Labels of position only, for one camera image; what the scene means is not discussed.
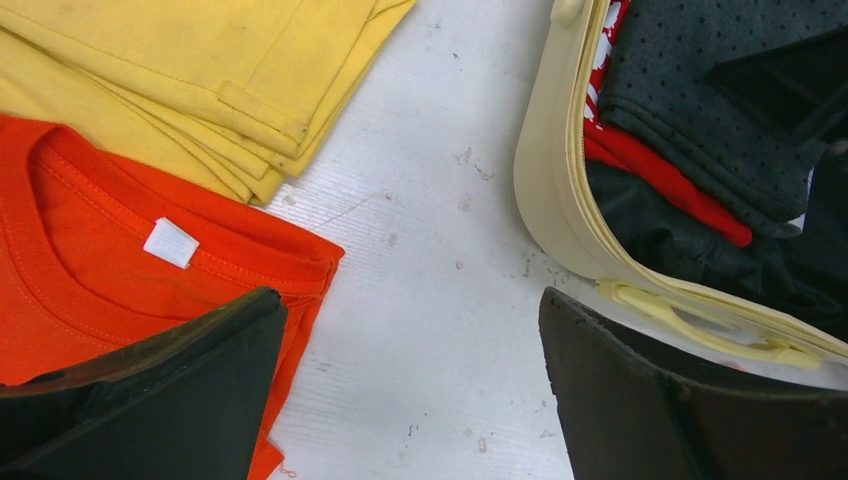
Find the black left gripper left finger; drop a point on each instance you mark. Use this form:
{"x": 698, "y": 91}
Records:
{"x": 186, "y": 403}

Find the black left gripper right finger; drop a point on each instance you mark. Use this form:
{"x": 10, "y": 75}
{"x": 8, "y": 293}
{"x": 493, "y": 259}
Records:
{"x": 632, "y": 407}

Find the red printed t-shirt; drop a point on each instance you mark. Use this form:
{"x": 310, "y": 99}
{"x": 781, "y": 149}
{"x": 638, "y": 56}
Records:
{"x": 614, "y": 147}

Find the yellow t-shirt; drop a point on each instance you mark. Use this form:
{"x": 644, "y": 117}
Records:
{"x": 235, "y": 96}

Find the dark grey dotted cloth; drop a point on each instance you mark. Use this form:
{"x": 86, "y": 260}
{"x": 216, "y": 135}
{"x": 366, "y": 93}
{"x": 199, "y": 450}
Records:
{"x": 655, "y": 89}

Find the yellow open suitcase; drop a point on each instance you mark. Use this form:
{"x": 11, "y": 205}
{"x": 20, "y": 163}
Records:
{"x": 557, "y": 206}

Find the orange folded t-shirt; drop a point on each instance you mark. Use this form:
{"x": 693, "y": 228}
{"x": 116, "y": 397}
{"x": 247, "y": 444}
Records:
{"x": 99, "y": 251}

